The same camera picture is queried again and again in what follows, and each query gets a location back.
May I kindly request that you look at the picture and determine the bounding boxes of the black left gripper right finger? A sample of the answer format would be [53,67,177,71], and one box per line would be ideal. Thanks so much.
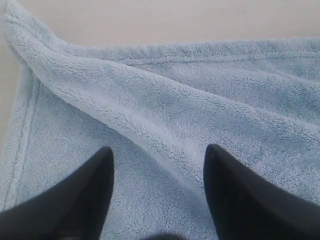
[203,144,320,240]

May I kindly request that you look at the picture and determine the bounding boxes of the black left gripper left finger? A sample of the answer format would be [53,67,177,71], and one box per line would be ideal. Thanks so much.
[0,147,114,240]

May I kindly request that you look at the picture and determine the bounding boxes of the light blue fluffy towel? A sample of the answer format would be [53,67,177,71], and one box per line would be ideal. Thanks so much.
[0,0,320,240]

